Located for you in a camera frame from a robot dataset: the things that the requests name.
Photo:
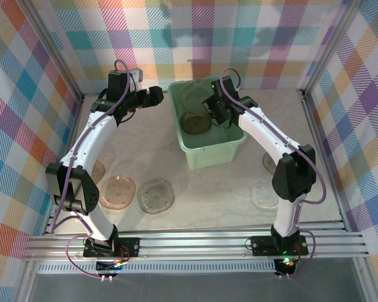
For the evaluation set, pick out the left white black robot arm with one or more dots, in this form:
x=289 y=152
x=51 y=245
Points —
x=85 y=144

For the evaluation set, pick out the controller circuit board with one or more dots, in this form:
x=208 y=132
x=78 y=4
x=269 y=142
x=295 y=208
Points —
x=286 y=265
x=110 y=266

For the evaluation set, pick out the aluminium frame post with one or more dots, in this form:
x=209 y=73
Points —
x=56 y=53
x=330 y=47

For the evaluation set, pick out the green plastic bin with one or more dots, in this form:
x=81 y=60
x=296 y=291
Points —
x=208 y=148

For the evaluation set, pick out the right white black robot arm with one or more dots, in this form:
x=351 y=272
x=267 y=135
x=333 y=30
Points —
x=264 y=132

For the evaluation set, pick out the smoky grey plastic plate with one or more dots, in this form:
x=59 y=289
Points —
x=192 y=97
x=156 y=196
x=267 y=162

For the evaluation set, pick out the aluminium floor rail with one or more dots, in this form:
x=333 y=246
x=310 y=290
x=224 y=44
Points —
x=76 y=118
x=312 y=126

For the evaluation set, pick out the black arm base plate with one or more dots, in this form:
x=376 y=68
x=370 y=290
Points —
x=261 y=245
x=129 y=245

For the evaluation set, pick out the clear plastic plate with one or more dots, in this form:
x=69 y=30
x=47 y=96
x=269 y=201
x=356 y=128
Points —
x=261 y=195

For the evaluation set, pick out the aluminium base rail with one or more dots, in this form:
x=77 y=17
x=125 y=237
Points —
x=192 y=245

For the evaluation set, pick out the aluminium frame leg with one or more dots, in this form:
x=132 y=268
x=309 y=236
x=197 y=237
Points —
x=367 y=283
x=25 y=283

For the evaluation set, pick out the amber plastic plate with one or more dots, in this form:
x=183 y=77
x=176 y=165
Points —
x=195 y=124

